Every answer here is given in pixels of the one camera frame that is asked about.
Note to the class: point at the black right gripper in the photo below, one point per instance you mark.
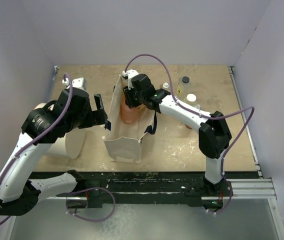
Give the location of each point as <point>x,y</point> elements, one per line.
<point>129,100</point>

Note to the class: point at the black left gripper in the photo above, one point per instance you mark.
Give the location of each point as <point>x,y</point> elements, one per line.
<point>96,117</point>

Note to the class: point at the pink liquid pump bottle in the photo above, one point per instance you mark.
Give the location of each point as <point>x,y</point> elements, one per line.
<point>128,115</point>

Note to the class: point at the amber liquid pump bottle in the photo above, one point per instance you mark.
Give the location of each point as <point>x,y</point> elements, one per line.
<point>165,86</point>

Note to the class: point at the cream canvas tote bag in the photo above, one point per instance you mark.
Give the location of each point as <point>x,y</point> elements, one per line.
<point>123,141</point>

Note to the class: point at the clear bottle grey cap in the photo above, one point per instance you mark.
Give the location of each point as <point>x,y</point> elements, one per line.
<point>183,87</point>

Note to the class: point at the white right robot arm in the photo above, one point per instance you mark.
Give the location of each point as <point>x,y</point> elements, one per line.
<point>213,132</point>

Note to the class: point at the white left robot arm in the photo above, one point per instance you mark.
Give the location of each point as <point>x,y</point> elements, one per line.
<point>41,129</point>

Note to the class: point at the white cylindrical paper roll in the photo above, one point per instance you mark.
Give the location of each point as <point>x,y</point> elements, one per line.
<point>68,146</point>

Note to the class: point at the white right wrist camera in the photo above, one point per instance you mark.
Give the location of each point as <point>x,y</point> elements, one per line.
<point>126,78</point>

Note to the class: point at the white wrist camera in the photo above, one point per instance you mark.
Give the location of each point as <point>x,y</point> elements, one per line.
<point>80,83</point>
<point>126,78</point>

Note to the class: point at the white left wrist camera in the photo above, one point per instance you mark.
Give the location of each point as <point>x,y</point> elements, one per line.
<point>80,83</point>

